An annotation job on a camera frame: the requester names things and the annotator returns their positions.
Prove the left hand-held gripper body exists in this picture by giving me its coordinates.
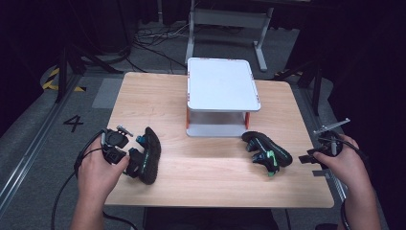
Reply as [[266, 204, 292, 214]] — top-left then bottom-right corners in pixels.
[[101, 125, 135, 166]]

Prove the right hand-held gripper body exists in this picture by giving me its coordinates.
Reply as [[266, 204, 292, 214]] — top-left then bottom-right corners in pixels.
[[306, 117, 351, 158]]

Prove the black sandal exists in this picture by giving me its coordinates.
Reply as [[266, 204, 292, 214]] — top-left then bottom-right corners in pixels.
[[124, 126, 163, 186], [240, 130, 294, 177]]

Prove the white two-tier shoe rack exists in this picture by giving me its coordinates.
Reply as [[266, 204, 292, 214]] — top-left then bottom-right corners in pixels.
[[185, 57, 261, 138]]

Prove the person's right hand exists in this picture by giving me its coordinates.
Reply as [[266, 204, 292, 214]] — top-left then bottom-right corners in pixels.
[[312, 133, 373, 203]]

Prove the person's left hand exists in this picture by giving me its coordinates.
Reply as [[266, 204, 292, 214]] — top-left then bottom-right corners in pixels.
[[77, 137, 131, 206]]

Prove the black metal stand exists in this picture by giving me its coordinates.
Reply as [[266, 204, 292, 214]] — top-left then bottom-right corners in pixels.
[[55, 43, 124, 104], [273, 61, 324, 117]]

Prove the yellow black floor tape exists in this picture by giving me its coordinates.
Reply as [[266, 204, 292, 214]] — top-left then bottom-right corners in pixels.
[[41, 66, 87, 93]]

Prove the metal floor rail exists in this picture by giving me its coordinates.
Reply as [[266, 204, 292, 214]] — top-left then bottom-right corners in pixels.
[[0, 75, 82, 207], [297, 85, 350, 203]]

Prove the right hand-held gripper cable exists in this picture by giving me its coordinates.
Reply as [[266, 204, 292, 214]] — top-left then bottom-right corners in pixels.
[[318, 136, 369, 230]]

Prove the hand-held gripper cable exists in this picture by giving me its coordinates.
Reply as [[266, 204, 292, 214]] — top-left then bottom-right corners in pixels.
[[318, 136, 369, 230], [51, 128, 139, 230]]

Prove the left hand-held gripper cable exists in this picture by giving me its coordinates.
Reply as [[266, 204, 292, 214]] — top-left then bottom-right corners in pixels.
[[51, 128, 139, 230]]

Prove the tangle of black floor cables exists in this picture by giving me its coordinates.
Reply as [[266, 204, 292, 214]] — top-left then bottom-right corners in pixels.
[[131, 17, 192, 75]]

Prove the grey metal desk frame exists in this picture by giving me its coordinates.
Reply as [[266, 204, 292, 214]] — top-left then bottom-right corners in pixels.
[[185, 0, 276, 73]]

